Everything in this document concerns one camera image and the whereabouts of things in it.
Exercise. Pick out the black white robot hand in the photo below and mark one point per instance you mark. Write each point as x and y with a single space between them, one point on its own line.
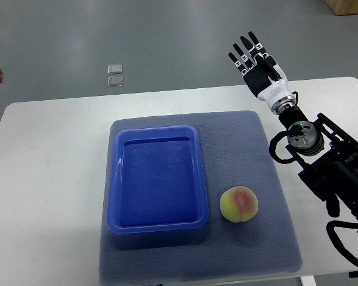
262 74

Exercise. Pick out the yellow red peach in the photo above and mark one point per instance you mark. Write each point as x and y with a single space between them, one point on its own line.
238 204

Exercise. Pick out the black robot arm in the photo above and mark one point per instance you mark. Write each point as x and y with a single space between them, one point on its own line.
328 157

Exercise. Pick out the upper metal floor plate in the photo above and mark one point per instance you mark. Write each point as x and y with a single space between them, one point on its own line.
115 69

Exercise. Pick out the wooden box corner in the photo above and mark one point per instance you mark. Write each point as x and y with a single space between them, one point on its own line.
343 7

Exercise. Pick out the blue plastic tray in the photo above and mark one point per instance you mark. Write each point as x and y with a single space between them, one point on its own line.
157 182

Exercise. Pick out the white table leg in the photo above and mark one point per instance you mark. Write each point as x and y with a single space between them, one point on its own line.
308 280

